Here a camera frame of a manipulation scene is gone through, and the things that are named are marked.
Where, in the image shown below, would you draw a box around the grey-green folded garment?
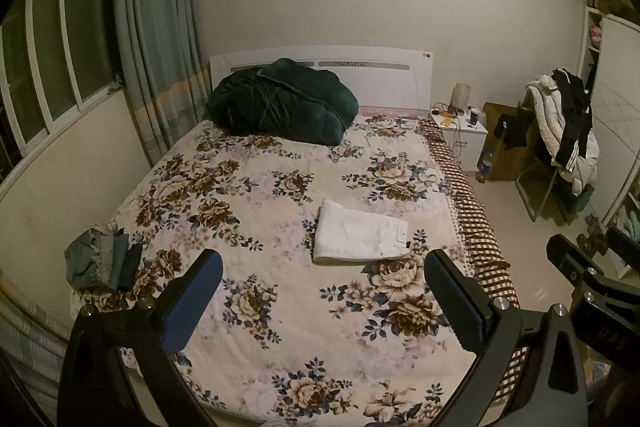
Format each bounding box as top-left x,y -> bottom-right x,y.
65,228 -> 118,290

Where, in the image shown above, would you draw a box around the white padded jacket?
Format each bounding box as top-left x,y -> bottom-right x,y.
525,74 -> 601,192

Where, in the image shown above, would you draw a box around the clear plastic bottle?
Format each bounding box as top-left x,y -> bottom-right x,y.
476,146 -> 496,182

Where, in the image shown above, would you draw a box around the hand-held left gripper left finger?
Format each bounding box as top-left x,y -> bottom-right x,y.
57,248 -> 224,427

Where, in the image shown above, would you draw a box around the white nightstand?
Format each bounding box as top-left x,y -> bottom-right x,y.
429,107 -> 488,172

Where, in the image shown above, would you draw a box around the large brown cardboard box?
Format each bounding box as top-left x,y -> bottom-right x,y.
482,102 -> 538,182

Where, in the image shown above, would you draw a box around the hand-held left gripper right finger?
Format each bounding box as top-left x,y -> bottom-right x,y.
424,248 -> 588,427

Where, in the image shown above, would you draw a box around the grey-green striped curtain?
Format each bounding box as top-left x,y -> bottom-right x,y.
112,0 -> 213,168

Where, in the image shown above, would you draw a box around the dark floor object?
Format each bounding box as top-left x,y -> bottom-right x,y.
575,214 -> 613,258

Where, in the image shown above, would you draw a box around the brown checkered bedsheet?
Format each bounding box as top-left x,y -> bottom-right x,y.
417,119 -> 523,408

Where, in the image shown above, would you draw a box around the floral bed with white headboard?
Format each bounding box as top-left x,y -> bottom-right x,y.
70,114 -> 506,427

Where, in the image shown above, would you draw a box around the white bed headboard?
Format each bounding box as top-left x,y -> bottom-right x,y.
209,45 -> 433,118

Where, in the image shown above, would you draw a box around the white sliding-door wardrobe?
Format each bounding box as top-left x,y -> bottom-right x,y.
577,4 -> 640,228

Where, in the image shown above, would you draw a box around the black white-striped clothing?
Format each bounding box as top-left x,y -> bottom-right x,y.
551,68 -> 594,172

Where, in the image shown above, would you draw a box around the dark green quilt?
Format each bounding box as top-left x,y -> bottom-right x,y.
206,58 -> 360,146

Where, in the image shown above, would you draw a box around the dark teal folded garment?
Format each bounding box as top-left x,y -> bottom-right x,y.
107,232 -> 146,293

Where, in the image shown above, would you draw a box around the dark green cloth bundle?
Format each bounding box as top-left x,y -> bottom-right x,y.
570,184 -> 596,214

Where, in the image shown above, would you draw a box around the pale striped cloth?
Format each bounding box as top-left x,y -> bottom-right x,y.
0,277 -> 73,408

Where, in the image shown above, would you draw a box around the metal folding chair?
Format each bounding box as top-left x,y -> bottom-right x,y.
515,82 -> 596,225

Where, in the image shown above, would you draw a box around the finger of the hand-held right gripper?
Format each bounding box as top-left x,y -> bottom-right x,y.
546,233 -> 608,293
605,227 -> 640,280

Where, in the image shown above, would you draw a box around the black hanging garment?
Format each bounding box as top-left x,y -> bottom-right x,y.
492,109 -> 533,152

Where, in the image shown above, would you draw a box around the white pants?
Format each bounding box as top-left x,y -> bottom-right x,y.
312,198 -> 412,264

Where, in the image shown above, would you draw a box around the white framed window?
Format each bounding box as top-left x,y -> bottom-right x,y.
0,0 -> 123,168

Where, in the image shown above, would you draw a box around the small beige table lamp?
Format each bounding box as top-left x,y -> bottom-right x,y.
451,83 -> 472,110

